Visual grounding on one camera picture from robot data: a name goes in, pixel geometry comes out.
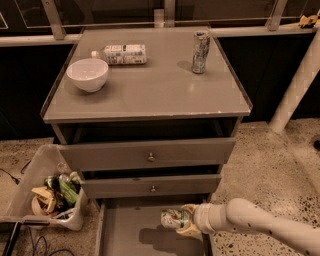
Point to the metal railing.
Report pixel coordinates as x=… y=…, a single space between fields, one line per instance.
x=53 y=22

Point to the green white 7up can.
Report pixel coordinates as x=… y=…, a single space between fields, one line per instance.
x=175 y=219

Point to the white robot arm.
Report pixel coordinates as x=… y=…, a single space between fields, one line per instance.
x=242 y=216

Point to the green bag in bin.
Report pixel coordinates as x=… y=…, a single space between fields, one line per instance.
x=68 y=193

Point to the top grey drawer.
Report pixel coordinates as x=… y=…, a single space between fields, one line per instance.
x=147 y=154

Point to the middle grey drawer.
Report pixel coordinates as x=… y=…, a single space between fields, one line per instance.
x=151 y=186

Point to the white diagonal pole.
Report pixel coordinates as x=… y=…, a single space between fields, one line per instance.
x=299 y=85

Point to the grey drawer cabinet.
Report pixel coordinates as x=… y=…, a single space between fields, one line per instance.
x=157 y=101

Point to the bottom grey drawer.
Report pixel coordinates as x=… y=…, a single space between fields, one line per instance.
x=132 y=227

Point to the clear plastic bin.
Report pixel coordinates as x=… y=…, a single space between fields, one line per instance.
x=47 y=167

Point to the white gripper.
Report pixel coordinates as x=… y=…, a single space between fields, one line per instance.
x=202 y=217

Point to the yellow packet in bin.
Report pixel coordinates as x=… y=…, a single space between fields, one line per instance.
x=46 y=196

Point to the white ceramic bowl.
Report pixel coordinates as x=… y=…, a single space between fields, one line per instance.
x=88 y=74

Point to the lying plastic water bottle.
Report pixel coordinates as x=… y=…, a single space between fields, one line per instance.
x=124 y=54

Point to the yellow object on ledge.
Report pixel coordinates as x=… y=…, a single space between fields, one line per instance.
x=308 y=21

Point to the grey drawer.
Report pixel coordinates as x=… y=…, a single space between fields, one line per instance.
x=147 y=154
x=132 y=227
x=151 y=186

